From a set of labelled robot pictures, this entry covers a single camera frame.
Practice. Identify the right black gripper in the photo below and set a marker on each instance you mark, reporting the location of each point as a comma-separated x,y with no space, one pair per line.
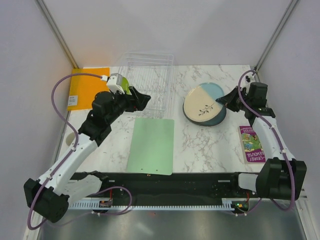
227,100

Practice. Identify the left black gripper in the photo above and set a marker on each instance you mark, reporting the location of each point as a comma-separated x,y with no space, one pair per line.
134,104

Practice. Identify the green plate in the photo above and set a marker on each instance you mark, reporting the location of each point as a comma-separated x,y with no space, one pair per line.
125,86

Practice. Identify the grey-blue plate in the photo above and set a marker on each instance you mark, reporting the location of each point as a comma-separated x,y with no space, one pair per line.
217,119

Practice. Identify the cream and blue plate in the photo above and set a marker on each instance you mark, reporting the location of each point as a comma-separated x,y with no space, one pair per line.
204,94

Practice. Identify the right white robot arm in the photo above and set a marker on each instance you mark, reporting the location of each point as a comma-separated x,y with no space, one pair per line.
282,176

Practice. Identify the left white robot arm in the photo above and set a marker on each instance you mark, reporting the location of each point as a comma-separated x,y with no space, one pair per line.
48,195

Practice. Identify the light green cutting mat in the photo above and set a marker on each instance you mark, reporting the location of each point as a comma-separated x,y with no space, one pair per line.
152,147

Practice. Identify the orange file folder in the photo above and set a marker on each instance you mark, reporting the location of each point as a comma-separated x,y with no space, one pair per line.
83,89

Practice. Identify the purple children's book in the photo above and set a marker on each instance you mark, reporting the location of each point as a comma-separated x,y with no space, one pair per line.
251,146

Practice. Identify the beige tape roll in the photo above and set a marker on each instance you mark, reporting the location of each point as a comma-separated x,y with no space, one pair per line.
70,138

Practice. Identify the white wire dish rack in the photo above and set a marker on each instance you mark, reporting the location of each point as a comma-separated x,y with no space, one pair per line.
150,74

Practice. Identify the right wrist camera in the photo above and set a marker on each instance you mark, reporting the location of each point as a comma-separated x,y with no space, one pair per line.
250,77

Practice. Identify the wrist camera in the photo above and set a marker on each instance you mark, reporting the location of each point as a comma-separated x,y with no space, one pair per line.
114,83
250,77

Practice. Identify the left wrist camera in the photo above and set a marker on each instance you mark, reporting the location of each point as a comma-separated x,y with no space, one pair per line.
114,83

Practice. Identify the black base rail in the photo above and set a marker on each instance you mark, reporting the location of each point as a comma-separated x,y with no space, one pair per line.
177,188

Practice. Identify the white cable duct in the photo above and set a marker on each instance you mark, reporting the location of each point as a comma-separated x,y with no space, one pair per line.
101,204

